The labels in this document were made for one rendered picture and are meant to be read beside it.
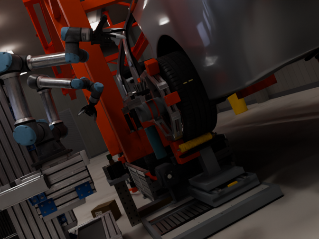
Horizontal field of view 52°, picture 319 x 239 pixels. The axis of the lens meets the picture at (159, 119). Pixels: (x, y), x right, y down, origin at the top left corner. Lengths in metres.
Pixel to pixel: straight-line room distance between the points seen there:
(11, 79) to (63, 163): 0.56
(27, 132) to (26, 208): 0.57
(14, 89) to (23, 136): 0.27
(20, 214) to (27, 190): 0.37
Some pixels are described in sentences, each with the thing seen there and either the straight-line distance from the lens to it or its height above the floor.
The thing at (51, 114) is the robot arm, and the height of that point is 1.13.
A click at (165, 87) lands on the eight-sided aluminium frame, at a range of 2.13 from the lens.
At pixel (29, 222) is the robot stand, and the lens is 2.29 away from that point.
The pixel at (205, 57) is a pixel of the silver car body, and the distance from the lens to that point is 1.86.
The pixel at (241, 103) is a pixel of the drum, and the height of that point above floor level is 0.22.
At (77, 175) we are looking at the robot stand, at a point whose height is 0.65.
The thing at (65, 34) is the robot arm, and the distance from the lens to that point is 1.86.
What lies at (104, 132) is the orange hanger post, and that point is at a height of 0.88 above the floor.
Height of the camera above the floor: 0.78
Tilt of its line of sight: 1 degrees down
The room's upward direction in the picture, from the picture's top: 23 degrees counter-clockwise
